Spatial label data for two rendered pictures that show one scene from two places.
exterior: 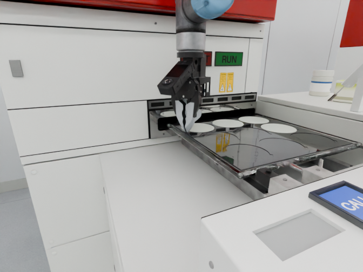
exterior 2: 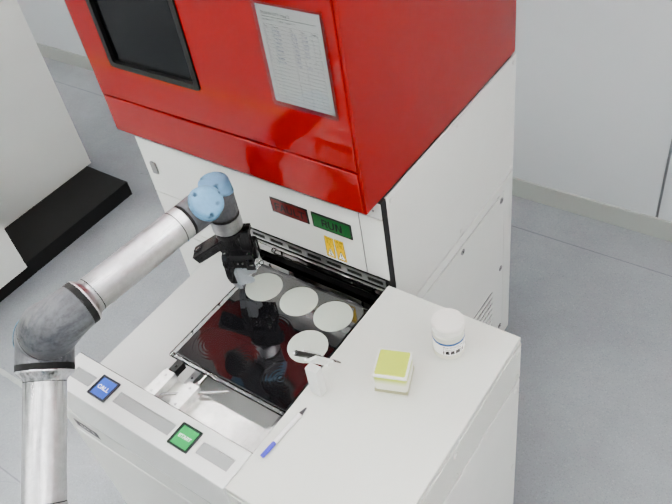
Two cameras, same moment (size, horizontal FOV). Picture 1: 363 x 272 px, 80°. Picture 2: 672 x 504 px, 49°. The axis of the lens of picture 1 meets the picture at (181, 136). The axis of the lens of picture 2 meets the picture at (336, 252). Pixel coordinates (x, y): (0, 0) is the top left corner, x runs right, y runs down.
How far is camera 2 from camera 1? 1.86 m
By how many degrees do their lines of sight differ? 60
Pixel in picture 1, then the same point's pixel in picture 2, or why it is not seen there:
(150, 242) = (132, 349)
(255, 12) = (330, 198)
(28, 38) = (157, 150)
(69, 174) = not seen: hidden behind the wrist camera
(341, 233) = (85, 385)
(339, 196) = (106, 383)
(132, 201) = (162, 318)
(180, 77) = (203, 252)
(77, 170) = not seen: hidden behind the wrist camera
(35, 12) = not seen: hidden behind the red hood
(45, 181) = (187, 247)
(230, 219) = (81, 359)
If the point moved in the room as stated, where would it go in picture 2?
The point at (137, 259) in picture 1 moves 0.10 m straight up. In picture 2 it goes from (119, 351) to (106, 327)
